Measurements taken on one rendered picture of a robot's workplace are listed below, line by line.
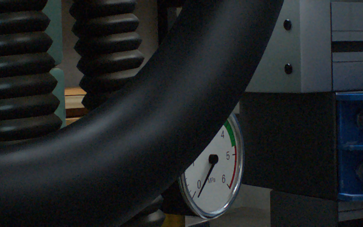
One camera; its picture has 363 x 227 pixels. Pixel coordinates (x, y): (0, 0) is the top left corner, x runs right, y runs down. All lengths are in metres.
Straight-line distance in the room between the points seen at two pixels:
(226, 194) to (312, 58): 0.27
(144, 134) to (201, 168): 0.25
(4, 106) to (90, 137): 0.07
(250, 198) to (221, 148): 3.90
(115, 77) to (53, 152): 0.12
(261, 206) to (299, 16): 3.63
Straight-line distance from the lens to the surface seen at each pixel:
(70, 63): 3.62
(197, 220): 0.53
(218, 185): 0.48
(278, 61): 0.76
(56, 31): 0.48
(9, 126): 0.28
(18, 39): 0.28
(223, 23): 0.26
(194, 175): 0.46
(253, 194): 4.37
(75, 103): 3.00
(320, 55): 0.75
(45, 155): 0.20
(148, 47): 3.91
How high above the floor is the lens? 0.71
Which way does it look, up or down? 3 degrees down
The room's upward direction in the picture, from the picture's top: 2 degrees counter-clockwise
